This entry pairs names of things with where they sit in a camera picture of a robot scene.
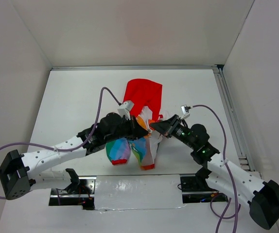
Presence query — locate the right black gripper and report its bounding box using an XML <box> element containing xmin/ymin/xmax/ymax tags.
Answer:
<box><xmin>150</xmin><ymin>114</ymin><xmax>197</xmax><ymax>149</ymax></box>

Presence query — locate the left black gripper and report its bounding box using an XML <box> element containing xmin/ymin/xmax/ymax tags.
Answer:
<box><xmin>105</xmin><ymin>115</ymin><xmax>149</xmax><ymax>143</ymax></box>

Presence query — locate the rainbow red white jacket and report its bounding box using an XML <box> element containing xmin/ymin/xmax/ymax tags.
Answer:
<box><xmin>105</xmin><ymin>79</ymin><xmax>170</xmax><ymax>170</ymax></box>

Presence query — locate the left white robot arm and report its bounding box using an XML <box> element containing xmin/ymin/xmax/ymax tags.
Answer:
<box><xmin>0</xmin><ymin>113</ymin><xmax>148</xmax><ymax>200</ymax></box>

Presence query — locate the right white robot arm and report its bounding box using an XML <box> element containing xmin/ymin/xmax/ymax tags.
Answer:
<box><xmin>150</xmin><ymin>115</ymin><xmax>279</xmax><ymax>230</ymax></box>

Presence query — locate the white taped cover board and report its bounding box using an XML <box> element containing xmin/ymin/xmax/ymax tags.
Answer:
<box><xmin>94</xmin><ymin>175</ymin><xmax>185</xmax><ymax>211</ymax></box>

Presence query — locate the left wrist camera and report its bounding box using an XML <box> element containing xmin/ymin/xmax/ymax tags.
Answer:
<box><xmin>118</xmin><ymin>100</ymin><xmax>134</xmax><ymax>118</ymax></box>

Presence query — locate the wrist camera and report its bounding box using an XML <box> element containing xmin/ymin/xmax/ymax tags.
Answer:
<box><xmin>118</xmin><ymin>100</ymin><xmax>134</xmax><ymax>118</ymax></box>
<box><xmin>180</xmin><ymin>105</ymin><xmax>192</xmax><ymax>120</ymax></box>

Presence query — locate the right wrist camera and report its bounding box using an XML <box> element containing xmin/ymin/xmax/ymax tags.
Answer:
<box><xmin>180</xmin><ymin>105</ymin><xmax>192</xmax><ymax>120</ymax></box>

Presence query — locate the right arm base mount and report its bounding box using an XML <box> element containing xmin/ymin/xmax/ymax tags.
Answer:
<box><xmin>177</xmin><ymin>175</ymin><xmax>228</xmax><ymax>203</ymax></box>

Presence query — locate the aluminium frame rail right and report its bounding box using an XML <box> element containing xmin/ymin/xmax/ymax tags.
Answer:
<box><xmin>212</xmin><ymin>65</ymin><xmax>256</xmax><ymax>172</ymax></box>

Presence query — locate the aluminium frame rail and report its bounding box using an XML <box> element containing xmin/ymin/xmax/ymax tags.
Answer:
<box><xmin>52</xmin><ymin>65</ymin><xmax>219</xmax><ymax>71</ymax></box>
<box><xmin>212</xmin><ymin>65</ymin><xmax>256</xmax><ymax>172</ymax></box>

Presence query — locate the aluminium frame rail back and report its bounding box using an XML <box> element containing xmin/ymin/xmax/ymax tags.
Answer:
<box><xmin>52</xmin><ymin>65</ymin><xmax>219</xmax><ymax>71</ymax></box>

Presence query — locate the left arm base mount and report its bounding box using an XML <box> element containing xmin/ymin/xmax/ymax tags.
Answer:
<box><xmin>49</xmin><ymin>176</ymin><xmax>97</xmax><ymax>210</ymax></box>

